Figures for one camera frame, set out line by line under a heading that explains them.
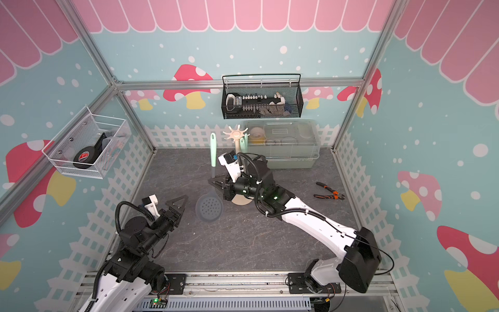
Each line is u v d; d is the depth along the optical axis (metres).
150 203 0.66
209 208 0.67
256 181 0.50
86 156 0.70
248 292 0.74
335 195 0.98
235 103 0.88
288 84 0.89
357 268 0.39
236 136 0.70
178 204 0.67
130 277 0.54
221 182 0.60
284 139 1.02
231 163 0.57
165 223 0.64
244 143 0.70
